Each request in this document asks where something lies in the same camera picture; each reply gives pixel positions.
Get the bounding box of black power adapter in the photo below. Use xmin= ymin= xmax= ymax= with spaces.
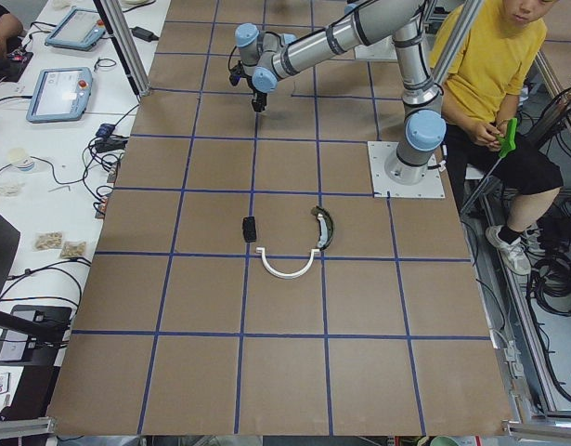
xmin=131 ymin=26 xmax=159 ymax=42

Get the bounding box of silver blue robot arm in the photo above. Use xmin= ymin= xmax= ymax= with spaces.
xmin=228 ymin=1 xmax=447 ymax=185

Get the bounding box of person in yellow shirt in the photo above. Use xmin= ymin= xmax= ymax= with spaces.
xmin=442 ymin=0 xmax=564 ymax=275

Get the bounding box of far teach pendant tablet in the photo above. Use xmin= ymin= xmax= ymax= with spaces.
xmin=45 ymin=7 xmax=106 ymax=51

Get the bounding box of teach pendant tablet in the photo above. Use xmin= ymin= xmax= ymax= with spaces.
xmin=45 ymin=7 xmax=106 ymax=51
xmin=26 ymin=67 xmax=93 ymax=124

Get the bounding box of curved brake shoe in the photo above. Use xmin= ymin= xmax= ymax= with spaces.
xmin=310 ymin=205 xmax=335 ymax=251

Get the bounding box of green handled tool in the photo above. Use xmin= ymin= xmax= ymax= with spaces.
xmin=461 ymin=117 xmax=518 ymax=215

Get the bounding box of near teach pendant tablet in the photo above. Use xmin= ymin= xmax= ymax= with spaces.
xmin=26 ymin=67 xmax=93 ymax=124

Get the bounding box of white curved plastic part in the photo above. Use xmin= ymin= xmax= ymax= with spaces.
xmin=255 ymin=247 xmax=320 ymax=280

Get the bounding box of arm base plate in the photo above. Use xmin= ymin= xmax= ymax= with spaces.
xmin=367 ymin=141 xmax=445 ymax=199

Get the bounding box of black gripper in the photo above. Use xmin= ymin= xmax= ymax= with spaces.
xmin=228 ymin=61 xmax=267 ymax=112

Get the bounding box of aluminium frame post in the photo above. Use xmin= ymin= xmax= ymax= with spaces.
xmin=94 ymin=0 xmax=150 ymax=98

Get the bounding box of black rectangular plastic part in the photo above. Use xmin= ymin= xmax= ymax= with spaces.
xmin=242 ymin=216 xmax=257 ymax=243

